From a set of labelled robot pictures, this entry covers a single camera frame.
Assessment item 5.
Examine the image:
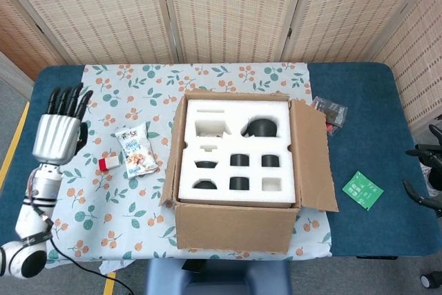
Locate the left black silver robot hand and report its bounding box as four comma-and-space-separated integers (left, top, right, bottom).
31, 82, 94, 166

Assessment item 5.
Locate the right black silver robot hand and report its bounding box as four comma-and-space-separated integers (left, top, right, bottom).
403, 124, 442, 218

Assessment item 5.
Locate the small red white box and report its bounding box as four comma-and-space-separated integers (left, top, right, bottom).
98, 156, 121, 171

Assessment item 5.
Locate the woven bamboo folding screen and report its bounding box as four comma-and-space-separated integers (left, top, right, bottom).
0, 0, 442, 133

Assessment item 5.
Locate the black cable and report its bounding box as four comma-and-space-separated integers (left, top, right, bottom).
32, 204, 139, 295

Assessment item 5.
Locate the green flat packet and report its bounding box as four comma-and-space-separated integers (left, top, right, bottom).
342, 170, 385, 211

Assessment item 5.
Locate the white foam packing insert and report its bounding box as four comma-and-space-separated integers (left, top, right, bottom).
177, 98, 298, 208

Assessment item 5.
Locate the black ceramic teapot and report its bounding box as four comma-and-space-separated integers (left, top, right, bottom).
243, 118, 279, 139

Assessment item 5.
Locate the blue padded seat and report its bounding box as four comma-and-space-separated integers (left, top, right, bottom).
144, 259, 293, 295

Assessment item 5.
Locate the black shallow bowl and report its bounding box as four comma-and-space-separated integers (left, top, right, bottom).
192, 179, 218, 191

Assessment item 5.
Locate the white blue snack packet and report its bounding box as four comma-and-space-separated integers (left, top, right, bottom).
110, 121, 160, 180

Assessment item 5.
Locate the cardboard box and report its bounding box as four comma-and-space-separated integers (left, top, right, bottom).
158, 88, 339, 254

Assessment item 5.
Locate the floral fruit print tablecloth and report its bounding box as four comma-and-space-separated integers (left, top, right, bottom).
34, 62, 333, 270

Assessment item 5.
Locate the black flat object under table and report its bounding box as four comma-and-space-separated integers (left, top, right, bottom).
182, 259, 206, 274

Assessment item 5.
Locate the clear plastic bag item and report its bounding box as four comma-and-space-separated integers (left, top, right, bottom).
310, 96, 349, 137

